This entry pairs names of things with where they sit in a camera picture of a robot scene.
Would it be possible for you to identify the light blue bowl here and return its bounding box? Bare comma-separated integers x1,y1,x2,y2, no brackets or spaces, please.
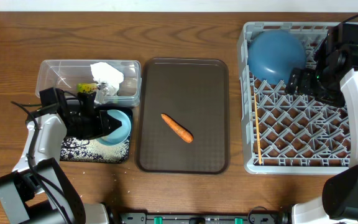
97,110,132,146

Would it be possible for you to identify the yellow foil snack wrapper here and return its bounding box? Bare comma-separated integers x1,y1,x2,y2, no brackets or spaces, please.
77,82,119,104

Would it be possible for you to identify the dark blue plate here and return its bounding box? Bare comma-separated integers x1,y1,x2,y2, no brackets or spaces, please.
248,30,306,85

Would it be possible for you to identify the white napkin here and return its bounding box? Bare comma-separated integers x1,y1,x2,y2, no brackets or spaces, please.
90,62,124,96

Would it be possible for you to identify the wooden chopstick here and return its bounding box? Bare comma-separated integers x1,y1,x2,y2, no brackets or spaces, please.
254,92,262,165

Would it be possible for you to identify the orange carrot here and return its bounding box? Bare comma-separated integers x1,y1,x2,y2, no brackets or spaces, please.
161,113,194,143

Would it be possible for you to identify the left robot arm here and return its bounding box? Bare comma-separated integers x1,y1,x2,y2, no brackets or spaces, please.
0,88,122,223

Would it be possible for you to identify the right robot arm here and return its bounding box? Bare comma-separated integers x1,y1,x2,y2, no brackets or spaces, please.
285,22,358,223

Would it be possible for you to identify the grey dishwasher rack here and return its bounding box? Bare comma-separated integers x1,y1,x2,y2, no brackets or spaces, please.
237,22,351,175

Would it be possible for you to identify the black plastic bin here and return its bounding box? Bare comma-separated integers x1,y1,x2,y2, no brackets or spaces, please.
60,108,133,164

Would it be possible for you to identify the white rice pile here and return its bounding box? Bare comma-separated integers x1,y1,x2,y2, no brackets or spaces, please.
60,138,130,164

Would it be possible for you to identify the clear plastic bin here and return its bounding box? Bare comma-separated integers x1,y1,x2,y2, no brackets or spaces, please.
35,60,141,107

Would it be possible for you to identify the brown serving tray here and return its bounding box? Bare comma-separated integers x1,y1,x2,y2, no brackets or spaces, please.
136,58,229,174

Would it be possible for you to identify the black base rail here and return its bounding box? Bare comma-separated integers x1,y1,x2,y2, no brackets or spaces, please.
116,210,292,224

